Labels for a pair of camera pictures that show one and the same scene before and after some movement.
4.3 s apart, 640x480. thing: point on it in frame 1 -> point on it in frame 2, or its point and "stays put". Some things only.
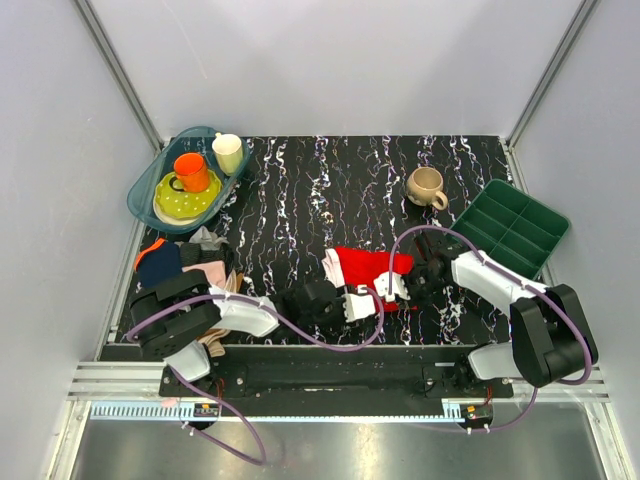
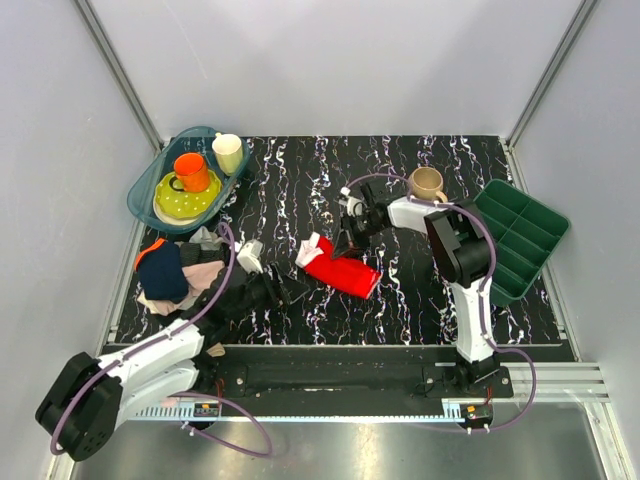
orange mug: x=192 y=171 stays put
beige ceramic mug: x=424 y=188 stays put
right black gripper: x=415 y=299 -> x=344 y=243
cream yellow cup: x=228 y=148 stays put
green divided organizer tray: x=514 y=233 stays put
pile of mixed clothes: x=205 y=251 stays put
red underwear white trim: x=403 y=264 -> x=345 y=274
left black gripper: x=341 y=319 -> x=280 y=290
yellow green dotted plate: x=180 y=207 stays put
